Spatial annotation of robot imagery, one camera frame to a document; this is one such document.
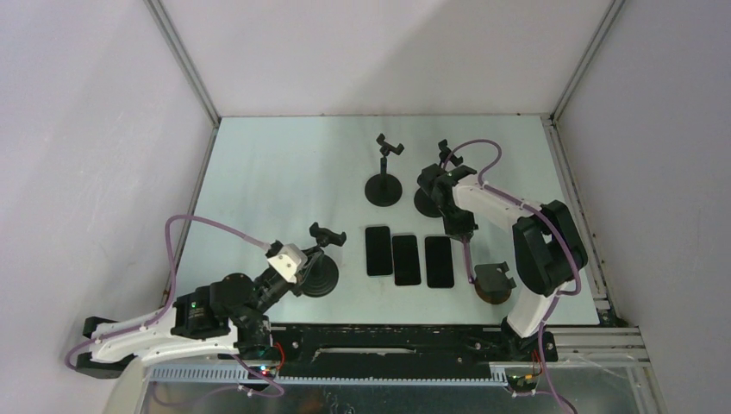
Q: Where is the black phone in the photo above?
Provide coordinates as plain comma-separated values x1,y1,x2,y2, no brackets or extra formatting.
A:
425,235,454,289
392,235,422,286

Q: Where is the brown base phone stand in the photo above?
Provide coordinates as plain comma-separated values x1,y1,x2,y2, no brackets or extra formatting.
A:
474,261,516,305

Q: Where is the teal blue phone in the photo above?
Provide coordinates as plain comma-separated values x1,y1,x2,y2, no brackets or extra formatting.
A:
365,226,393,277

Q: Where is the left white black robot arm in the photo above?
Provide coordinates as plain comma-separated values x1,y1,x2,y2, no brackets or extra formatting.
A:
71,243,325,380

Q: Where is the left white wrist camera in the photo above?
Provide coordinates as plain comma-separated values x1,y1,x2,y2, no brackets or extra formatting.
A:
266,241,309,285

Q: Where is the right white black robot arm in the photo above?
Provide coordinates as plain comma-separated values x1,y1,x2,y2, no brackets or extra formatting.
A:
417,164,588,361

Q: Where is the left small circuit board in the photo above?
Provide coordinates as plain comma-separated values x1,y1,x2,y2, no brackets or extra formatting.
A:
246,366,277,380

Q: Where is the right small circuit board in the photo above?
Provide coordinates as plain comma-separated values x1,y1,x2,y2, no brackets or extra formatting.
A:
508,374,540,395

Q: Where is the small circuit board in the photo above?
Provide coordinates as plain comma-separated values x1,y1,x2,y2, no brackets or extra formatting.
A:
246,366,277,380
508,374,540,395

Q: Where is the black front mounting rail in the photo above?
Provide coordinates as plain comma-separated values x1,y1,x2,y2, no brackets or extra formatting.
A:
241,323,559,381

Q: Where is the purple cable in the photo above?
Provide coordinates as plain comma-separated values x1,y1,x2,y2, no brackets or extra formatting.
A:
64,214,287,398
442,138,584,414

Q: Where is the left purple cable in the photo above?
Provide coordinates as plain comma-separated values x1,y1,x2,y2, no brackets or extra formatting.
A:
64,214,287,398

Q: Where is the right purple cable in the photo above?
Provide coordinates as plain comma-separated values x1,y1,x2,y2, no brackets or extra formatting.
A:
442,138,584,414

